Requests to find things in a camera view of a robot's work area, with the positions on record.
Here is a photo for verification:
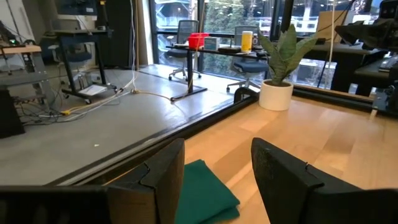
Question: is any folded dark green cloth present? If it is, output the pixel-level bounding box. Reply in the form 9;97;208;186
175;159;241;224

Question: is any grey mesh office chair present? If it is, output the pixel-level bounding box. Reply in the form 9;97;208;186
165;19;203;82

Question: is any black rolling cart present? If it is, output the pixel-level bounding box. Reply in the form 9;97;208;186
50;27;118;104

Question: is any black frame corner bracket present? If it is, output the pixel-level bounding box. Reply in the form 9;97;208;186
233;86;259;104

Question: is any white and blue box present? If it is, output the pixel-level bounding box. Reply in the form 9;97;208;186
203;36;221;52

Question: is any snake plant in white pot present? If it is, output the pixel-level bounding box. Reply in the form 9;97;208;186
257;24;318;112

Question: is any yellow canister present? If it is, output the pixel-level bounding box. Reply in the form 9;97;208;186
241;30;254;54

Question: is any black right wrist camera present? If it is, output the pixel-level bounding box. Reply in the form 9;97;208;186
379;0;398;19

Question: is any black aluminium table frame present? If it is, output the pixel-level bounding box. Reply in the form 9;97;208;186
46;84;398;187

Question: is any red plastic bin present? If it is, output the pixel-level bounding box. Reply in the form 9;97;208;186
187;32;210;50

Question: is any blue seat office chair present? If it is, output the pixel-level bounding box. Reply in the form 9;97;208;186
226;25;270;94

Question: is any black window pillar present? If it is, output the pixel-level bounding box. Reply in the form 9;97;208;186
269;0;295;42

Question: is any yellow floor cable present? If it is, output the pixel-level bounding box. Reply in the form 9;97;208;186
60;88;175;116

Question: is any cardboard box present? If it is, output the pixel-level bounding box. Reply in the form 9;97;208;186
316;10;353;40

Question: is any black desk with items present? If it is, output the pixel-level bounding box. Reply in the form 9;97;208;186
166;43;271;102

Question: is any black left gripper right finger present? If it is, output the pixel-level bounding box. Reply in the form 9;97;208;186
250;137;398;224

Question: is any black floor box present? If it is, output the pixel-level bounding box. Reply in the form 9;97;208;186
0;88;26;139

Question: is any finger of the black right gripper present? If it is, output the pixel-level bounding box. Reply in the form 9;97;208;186
334;19;379;47

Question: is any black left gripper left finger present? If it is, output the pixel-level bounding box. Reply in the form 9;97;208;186
108;138;186;224

